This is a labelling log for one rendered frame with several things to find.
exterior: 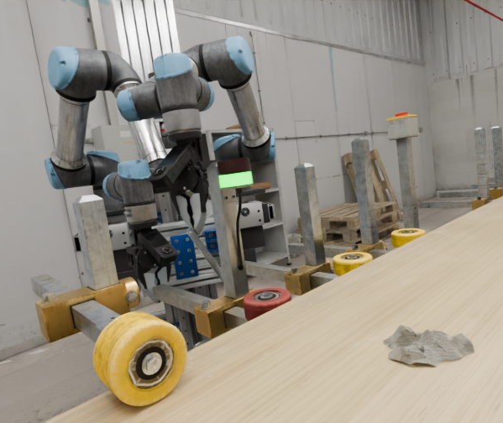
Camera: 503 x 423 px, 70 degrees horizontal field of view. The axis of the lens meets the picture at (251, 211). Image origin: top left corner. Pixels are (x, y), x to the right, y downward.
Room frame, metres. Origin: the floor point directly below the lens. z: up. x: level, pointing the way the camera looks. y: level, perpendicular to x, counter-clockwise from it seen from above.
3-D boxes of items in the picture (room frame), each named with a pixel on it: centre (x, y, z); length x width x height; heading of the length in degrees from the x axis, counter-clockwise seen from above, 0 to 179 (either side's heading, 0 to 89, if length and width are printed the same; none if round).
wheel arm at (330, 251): (1.05, -0.26, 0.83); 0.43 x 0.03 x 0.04; 40
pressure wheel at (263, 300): (0.58, -0.01, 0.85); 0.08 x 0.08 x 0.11
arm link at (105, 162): (1.44, 0.55, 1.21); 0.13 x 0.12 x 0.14; 130
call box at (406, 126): (1.20, -0.53, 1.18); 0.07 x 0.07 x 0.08; 40
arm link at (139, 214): (0.91, 0.28, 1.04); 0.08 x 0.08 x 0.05
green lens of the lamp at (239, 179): (0.67, 0.02, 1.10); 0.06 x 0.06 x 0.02
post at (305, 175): (0.87, -0.14, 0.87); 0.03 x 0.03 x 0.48; 40
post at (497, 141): (1.84, -1.29, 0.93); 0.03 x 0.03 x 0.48; 40
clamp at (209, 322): (0.69, 0.07, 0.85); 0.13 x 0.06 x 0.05; 130
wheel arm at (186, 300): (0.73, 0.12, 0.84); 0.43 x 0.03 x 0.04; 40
